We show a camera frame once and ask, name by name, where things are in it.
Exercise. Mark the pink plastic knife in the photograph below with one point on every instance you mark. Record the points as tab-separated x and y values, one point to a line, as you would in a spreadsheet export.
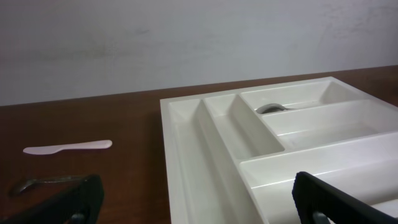
45	150

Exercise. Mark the white plastic cutlery tray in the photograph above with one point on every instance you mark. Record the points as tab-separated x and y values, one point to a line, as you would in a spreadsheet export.
228	164

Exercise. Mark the small metal teaspoon upper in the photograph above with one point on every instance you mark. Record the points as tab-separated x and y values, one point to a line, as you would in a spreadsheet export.
27	184

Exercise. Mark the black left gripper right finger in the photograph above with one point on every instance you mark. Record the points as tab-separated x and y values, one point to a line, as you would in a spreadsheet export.
319	202

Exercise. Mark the metal spoon in tray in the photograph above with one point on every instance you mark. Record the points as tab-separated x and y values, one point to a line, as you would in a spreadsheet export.
271	108

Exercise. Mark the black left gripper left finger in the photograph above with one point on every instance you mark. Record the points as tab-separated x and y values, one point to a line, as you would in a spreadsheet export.
80	203

